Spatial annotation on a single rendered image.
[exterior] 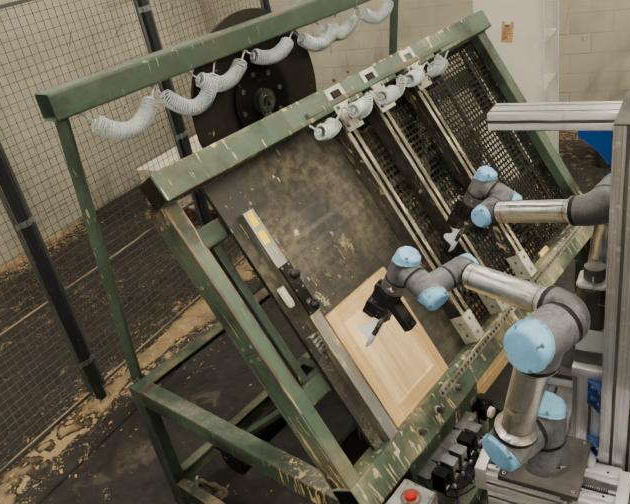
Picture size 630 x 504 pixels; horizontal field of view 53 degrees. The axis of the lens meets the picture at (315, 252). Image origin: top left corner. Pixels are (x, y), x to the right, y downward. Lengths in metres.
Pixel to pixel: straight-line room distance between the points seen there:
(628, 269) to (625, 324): 0.17
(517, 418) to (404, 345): 0.84
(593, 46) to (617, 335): 5.56
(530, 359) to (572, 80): 6.01
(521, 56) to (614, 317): 4.28
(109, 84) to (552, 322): 1.70
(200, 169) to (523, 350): 1.15
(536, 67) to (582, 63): 1.45
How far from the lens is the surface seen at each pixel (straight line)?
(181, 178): 2.05
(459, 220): 2.49
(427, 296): 1.78
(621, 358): 1.95
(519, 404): 1.70
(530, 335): 1.51
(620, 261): 1.79
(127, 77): 2.50
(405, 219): 2.60
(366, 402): 2.29
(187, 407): 2.90
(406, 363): 2.48
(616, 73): 7.31
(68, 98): 2.38
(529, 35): 5.88
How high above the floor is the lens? 2.58
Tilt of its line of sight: 28 degrees down
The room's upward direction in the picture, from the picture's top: 12 degrees counter-clockwise
